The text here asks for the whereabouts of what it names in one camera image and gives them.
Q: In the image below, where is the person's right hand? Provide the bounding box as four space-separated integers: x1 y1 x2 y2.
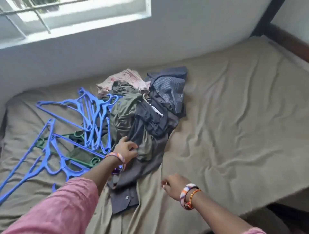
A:
161 174 193 201

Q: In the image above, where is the person's left hand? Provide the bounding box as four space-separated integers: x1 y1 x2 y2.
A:
112 136 140 165

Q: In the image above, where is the olive green button shirt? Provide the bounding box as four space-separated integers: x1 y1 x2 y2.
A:
65 81 156 170

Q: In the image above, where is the pile of blue hangers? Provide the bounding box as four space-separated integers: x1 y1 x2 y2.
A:
0 87 124 205

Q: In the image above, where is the grey button shirt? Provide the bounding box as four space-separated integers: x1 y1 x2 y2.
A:
107 113 182 216

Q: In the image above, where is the pink floral striped garment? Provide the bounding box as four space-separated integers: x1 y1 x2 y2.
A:
96 68 152 95

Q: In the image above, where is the blue striped shirt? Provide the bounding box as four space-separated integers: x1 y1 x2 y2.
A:
144 66 189 117

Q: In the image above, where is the person's right forearm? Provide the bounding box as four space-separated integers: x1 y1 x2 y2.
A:
192 193 254 234

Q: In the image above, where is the bed with beige sheet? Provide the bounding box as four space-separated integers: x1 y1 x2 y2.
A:
0 35 309 234

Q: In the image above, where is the dark wooden bed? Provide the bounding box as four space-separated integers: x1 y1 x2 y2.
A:
250 0 309 64

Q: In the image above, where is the striped orange purple bangle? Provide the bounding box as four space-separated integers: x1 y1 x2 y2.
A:
105 152 127 176

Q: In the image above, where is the striped white purple bangle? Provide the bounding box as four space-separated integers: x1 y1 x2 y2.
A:
179 183 199 209

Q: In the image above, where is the white framed window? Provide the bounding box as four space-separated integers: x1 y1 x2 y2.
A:
0 0 152 50

